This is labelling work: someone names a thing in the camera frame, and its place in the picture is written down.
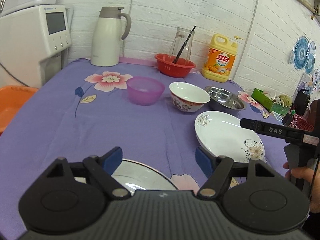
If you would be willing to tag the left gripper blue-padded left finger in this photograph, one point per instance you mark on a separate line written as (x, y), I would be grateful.
(100, 170)

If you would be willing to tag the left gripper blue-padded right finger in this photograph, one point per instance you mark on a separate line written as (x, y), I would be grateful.
(218, 171)

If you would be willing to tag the white plate with dark rim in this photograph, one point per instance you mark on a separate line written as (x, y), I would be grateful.
(137, 176)

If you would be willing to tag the white floral deep plate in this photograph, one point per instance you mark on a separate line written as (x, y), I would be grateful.
(220, 134)

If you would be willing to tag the stainless steel bowl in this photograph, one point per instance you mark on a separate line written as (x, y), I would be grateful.
(223, 99)

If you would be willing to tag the white ceramic bowl red pattern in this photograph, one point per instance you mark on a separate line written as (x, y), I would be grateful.
(188, 97)

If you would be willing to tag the purple plastic bowl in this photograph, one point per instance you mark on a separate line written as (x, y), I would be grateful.
(144, 91)

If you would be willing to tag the person's right hand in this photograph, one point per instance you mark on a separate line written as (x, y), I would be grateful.
(310, 185)

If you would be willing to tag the green box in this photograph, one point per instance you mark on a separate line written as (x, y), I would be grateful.
(268, 104)

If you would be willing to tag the red plastic colander basket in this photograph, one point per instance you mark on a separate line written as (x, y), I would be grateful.
(179, 69)

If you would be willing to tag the yellow dish soap jug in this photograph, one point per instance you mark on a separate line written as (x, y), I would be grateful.
(220, 58)

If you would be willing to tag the orange plastic basin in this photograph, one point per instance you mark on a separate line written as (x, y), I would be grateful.
(12, 99)

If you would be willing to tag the clear glass pitcher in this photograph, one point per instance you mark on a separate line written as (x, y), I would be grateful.
(180, 43)

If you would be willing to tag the white thermos jug grey lid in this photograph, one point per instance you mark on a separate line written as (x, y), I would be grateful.
(111, 29)

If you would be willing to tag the black stirring stick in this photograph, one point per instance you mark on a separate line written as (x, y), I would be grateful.
(184, 44)

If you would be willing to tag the white water dispenser with screen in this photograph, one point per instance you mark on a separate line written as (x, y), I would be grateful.
(33, 41)

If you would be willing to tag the blue paper wall decorations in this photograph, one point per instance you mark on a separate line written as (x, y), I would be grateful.
(303, 57)

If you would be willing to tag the white pipe on wall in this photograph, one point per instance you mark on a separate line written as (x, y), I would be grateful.
(248, 40)

